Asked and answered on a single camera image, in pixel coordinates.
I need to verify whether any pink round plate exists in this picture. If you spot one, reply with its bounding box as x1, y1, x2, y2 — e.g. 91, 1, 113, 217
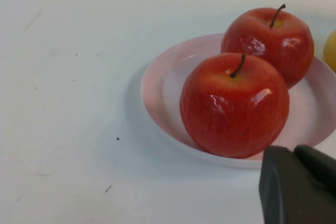
140, 33, 336, 169

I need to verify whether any yellow plastic banana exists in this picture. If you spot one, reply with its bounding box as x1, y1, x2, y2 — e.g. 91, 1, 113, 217
322, 29, 336, 74

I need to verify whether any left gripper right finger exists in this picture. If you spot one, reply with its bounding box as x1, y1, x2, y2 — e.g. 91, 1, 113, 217
293, 144, 336, 198

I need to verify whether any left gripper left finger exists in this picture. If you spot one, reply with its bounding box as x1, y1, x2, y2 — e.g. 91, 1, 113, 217
258, 145, 336, 224

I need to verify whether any red plastic apple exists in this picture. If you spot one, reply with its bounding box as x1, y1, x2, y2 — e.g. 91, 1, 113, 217
220, 3, 315, 90
180, 52, 291, 159

